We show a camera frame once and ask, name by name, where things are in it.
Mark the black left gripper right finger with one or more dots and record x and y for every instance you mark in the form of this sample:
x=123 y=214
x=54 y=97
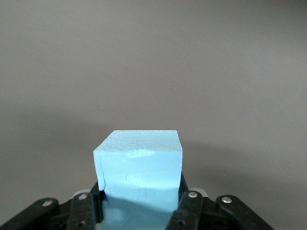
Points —
x=204 y=215

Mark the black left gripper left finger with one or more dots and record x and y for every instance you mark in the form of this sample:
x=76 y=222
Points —
x=48 y=215

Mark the light blue foam block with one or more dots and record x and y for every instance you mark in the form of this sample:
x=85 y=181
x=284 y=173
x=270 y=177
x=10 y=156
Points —
x=141 y=167

